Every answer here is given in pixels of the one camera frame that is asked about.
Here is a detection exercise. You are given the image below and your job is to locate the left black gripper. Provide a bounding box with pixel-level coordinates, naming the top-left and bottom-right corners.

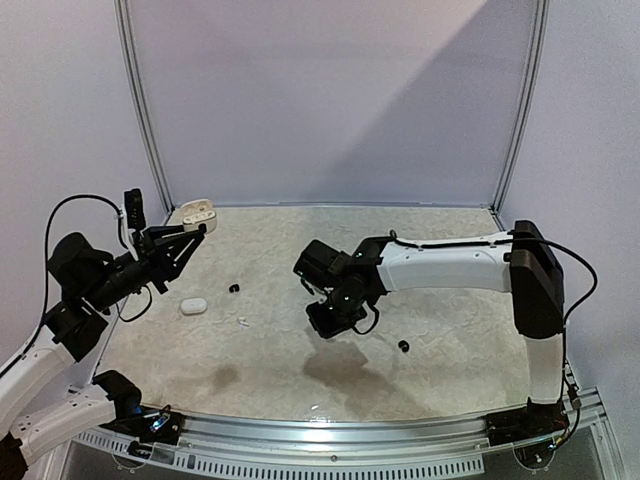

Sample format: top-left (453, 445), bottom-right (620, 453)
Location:
top-left (85, 222), bottom-right (203, 311)

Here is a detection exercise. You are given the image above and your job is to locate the small white charging case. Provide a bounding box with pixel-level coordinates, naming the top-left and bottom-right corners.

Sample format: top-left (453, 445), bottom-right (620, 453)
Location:
top-left (177, 199), bottom-right (217, 234)

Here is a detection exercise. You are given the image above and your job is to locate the white oval charging case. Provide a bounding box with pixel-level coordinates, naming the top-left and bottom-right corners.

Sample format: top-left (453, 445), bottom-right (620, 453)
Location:
top-left (180, 298), bottom-right (208, 316)

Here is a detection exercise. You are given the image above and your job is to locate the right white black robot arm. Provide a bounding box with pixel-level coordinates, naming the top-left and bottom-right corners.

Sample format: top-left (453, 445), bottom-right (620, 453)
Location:
top-left (293, 220), bottom-right (565, 436)

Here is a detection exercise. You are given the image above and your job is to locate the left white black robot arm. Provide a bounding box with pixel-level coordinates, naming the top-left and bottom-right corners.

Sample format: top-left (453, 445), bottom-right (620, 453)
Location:
top-left (1, 226), bottom-right (207, 479)

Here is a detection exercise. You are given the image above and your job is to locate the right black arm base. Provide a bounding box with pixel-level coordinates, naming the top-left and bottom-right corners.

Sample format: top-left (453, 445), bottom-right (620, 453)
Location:
top-left (484, 400), bottom-right (569, 446)

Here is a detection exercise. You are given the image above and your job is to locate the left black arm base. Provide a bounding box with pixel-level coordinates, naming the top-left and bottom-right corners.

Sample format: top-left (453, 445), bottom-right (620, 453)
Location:
top-left (101, 405), bottom-right (186, 446)

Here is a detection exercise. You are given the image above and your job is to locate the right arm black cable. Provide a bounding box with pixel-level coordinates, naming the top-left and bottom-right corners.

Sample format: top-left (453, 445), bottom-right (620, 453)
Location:
top-left (389, 229), bottom-right (600, 331)

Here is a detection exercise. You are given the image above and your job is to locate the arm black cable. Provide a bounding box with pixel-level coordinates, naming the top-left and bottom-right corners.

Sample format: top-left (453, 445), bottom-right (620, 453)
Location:
top-left (43, 195), bottom-right (126, 301)
top-left (389, 229), bottom-right (600, 331)

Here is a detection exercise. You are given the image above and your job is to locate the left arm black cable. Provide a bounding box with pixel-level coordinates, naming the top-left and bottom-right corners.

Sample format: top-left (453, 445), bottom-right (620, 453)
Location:
top-left (43, 195), bottom-right (126, 301)

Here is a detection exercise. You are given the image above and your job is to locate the left aluminium corner post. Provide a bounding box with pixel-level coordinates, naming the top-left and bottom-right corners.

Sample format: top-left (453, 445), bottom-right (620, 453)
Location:
top-left (114, 0), bottom-right (174, 214)

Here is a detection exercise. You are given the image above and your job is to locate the aluminium corner post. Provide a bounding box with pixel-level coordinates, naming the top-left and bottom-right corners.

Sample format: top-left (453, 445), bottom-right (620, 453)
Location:
top-left (114, 0), bottom-right (174, 214)
top-left (489, 0), bottom-right (549, 218)

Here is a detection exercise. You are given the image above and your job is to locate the aluminium front rail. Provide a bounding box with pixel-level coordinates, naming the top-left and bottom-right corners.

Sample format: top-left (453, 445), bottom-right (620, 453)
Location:
top-left (50, 390), bottom-right (624, 479)

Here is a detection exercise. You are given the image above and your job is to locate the right aluminium corner post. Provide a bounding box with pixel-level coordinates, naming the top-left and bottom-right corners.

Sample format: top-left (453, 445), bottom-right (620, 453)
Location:
top-left (489, 0), bottom-right (549, 218)

